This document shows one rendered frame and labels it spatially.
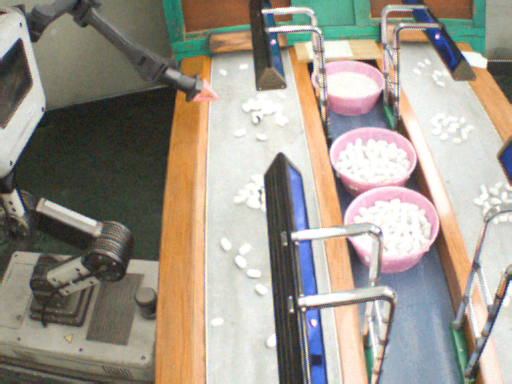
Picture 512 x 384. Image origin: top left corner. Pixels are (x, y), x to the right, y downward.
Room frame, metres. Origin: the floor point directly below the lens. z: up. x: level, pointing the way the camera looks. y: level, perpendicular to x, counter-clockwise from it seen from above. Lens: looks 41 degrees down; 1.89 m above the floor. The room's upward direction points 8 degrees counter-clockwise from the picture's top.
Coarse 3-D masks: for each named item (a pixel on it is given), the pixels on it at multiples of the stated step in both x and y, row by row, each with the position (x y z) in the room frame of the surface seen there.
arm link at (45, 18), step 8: (64, 0) 1.82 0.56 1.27; (72, 0) 1.86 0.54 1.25; (80, 0) 1.94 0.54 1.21; (32, 8) 1.56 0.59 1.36; (40, 8) 1.56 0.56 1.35; (48, 8) 1.60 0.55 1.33; (56, 8) 1.70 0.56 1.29; (64, 8) 1.76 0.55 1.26; (72, 8) 1.89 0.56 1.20; (80, 8) 1.89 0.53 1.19; (88, 8) 1.89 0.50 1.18; (32, 16) 1.53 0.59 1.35; (40, 16) 1.53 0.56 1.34; (48, 16) 1.54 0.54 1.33; (56, 16) 1.68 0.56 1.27; (80, 16) 1.89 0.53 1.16; (48, 24) 1.62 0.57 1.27; (32, 40) 1.52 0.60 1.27
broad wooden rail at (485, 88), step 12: (468, 48) 2.03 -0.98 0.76; (480, 72) 1.82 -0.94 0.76; (480, 84) 1.73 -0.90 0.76; (492, 84) 1.73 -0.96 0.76; (480, 96) 1.65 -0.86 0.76; (492, 96) 1.64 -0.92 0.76; (504, 96) 1.64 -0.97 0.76; (492, 108) 1.57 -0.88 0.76; (504, 108) 1.56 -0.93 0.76; (492, 120) 1.51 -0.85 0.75; (504, 120) 1.49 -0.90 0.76; (504, 132) 1.42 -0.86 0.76
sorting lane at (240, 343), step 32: (224, 64) 2.07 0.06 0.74; (288, 64) 2.01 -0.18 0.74; (224, 96) 1.83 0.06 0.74; (288, 96) 1.78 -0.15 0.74; (224, 128) 1.64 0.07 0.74; (256, 128) 1.61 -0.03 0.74; (288, 128) 1.59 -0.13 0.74; (224, 160) 1.47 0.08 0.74; (256, 160) 1.45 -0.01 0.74; (224, 192) 1.33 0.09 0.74; (224, 224) 1.20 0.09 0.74; (256, 224) 1.19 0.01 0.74; (320, 224) 1.15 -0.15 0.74; (224, 256) 1.09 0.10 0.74; (256, 256) 1.07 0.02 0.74; (320, 256) 1.04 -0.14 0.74; (224, 288) 0.98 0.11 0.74; (320, 288) 0.94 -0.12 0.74; (224, 320) 0.88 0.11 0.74; (256, 320) 0.87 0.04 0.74; (224, 352) 0.78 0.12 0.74; (256, 352) 0.77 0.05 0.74
